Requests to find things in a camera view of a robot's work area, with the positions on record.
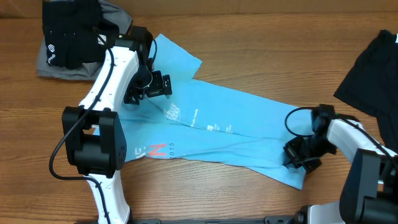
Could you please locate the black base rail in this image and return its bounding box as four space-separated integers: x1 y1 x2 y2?
127 215 297 224

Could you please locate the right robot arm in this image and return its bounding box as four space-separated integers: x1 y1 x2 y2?
284 104 397 224

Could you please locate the black folded garment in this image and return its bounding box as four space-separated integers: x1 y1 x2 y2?
42 0 119 70

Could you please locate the black garment at right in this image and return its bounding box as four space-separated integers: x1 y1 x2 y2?
334 30 397 151

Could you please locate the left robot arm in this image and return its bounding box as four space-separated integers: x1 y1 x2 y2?
49 26 172 223

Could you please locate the light blue t-shirt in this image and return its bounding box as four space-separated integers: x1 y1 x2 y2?
119 35 311 189

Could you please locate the grey folded garment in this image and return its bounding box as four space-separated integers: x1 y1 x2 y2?
37 1 133 80

